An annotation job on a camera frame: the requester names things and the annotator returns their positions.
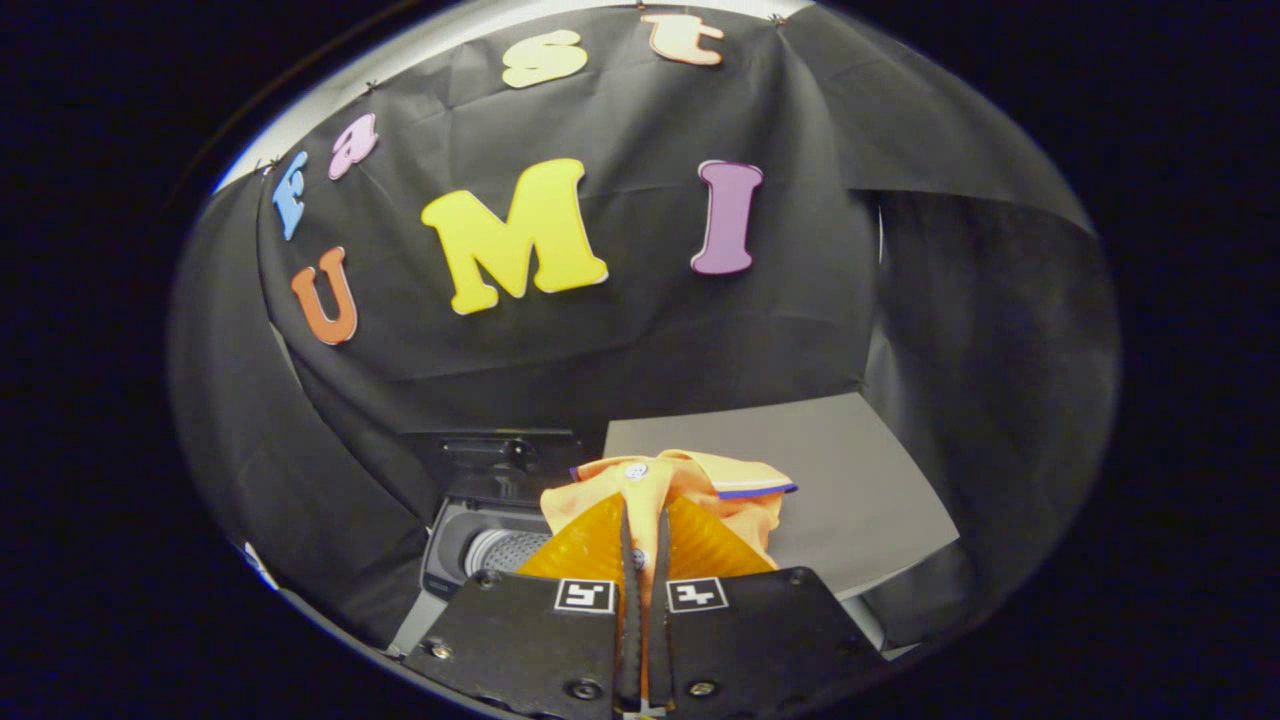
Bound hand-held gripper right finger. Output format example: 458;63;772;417
645;495;886;719

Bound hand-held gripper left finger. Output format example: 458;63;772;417
430;492;642;719

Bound grey washing machine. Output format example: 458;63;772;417
390;495;561;656

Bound orange shirt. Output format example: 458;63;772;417
540;449;799;586

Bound beige cabinet with dark top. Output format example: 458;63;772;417
603;392;961;651

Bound black backdrop cloth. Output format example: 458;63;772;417
780;5;1121;651
168;5;881;651

